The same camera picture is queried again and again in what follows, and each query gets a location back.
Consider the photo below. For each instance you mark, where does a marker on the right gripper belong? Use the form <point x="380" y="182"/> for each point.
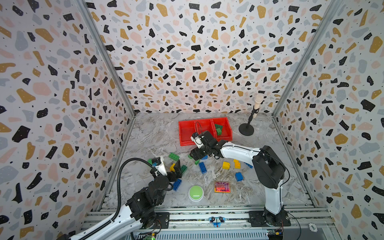
<point x="197" y="152"/>

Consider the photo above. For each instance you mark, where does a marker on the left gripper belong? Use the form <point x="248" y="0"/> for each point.
<point x="178" y="169"/>

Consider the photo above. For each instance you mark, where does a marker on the yellow square brick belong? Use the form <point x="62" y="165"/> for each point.
<point x="172" y="168"/>
<point x="226" y="165"/>

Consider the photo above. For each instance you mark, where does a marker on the dark green long brick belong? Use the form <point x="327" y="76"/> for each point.
<point x="219" y="129"/>

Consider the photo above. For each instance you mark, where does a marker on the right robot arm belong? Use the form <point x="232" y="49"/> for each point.
<point x="269" y="169"/>

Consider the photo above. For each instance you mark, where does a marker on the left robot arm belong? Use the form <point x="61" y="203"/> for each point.
<point x="138" y="211"/>

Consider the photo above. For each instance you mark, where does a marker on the blue long brick centre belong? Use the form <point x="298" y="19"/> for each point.
<point x="202" y="167"/>

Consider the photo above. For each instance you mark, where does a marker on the blue long brick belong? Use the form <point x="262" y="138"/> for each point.
<point x="202" y="167"/>
<point x="177" y="184"/>

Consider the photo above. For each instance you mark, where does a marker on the blue long brick front left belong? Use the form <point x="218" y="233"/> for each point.
<point x="177" y="184"/>

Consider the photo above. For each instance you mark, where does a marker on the left red bin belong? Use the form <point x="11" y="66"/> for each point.
<point x="186" y="130"/>

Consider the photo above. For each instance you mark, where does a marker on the red bin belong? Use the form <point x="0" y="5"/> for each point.
<point x="186" y="130"/>
<point x="205" y="125"/>
<point x="227" y="134"/>

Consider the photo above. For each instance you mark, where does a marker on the middle red bin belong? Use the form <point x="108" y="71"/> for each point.
<point x="205" y="125"/>

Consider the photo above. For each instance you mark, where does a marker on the right red bin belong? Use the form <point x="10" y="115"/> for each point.
<point x="227" y="134"/>

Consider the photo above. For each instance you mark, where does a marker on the green push button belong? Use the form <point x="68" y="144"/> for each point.
<point x="196" y="193"/>

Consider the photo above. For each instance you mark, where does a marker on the colourful card box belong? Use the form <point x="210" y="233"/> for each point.
<point x="222" y="187"/>

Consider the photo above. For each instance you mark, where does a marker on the small yellow brick right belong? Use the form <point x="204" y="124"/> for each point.
<point x="237" y="165"/>

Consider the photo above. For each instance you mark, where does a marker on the blue square brick front right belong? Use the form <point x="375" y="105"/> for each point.
<point x="239" y="177"/>

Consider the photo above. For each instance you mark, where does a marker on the wooden microphone on black stand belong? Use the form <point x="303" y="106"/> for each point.
<point x="247" y="129"/>

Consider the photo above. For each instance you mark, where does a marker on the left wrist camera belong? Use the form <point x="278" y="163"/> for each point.
<point x="160" y="162"/>

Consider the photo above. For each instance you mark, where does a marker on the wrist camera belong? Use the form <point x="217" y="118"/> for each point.
<point x="160" y="162"/>
<point x="197" y="140"/>

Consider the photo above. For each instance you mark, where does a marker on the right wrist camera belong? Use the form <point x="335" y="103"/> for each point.
<point x="197" y="140"/>

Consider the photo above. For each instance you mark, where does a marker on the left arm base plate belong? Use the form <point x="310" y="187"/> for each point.
<point x="157" y="221"/>

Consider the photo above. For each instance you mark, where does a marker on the blue clip on rail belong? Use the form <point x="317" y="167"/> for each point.
<point x="217" y="221"/>

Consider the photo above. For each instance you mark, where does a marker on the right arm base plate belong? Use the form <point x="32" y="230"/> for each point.
<point x="266" y="219"/>

